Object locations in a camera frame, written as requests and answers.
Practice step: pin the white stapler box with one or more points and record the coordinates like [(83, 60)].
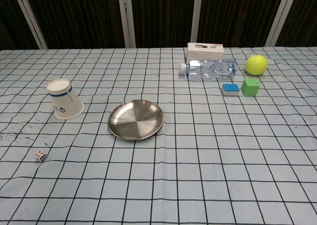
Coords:
[(205, 52)]

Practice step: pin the round metal plate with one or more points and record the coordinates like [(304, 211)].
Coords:
[(135, 121)]

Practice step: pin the blue and white block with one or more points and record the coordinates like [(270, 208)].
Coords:
[(230, 89)]

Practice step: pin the white paper cup blue print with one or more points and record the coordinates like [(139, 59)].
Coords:
[(65, 103)]

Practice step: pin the white die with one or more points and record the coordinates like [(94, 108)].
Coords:
[(40, 156)]

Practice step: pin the white metal frame post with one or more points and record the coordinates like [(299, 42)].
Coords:
[(126, 19), (198, 19), (281, 19), (32, 19)]

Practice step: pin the clear plastic water bottle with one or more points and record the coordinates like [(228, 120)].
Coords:
[(210, 70)]

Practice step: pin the green cube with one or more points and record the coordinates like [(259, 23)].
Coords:
[(250, 88)]

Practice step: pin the light blue checked tablecloth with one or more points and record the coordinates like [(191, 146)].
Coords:
[(198, 160)]

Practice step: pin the yellow tennis ball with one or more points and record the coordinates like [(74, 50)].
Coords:
[(256, 65)]

